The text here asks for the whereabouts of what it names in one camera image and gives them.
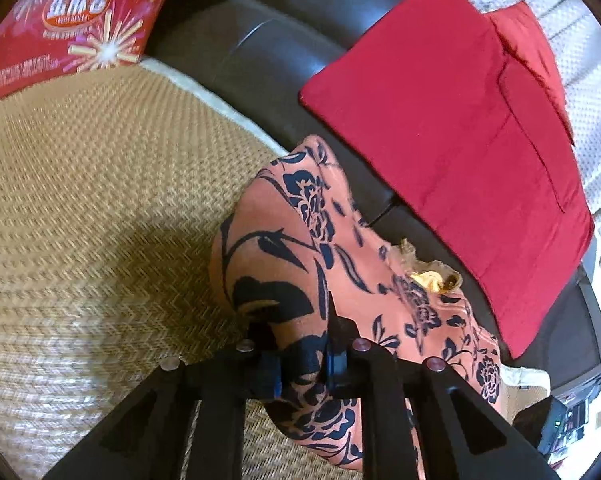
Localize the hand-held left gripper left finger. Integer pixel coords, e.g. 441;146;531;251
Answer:
45;322;284;480

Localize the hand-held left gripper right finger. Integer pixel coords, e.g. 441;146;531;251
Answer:
325;299;566;480

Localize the pink floral garment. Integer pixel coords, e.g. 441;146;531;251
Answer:
210;135;551;472

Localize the tan woven mat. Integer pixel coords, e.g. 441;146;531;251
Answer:
0;57;381;480

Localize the red folded garment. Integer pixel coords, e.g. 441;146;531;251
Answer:
299;0;595;360

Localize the black leather bench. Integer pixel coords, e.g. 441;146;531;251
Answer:
143;0;601;396

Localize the white quilted blanket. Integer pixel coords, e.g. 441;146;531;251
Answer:
413;0;601;261

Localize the red printed plastic bag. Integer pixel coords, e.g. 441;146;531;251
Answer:
0;0;181;109

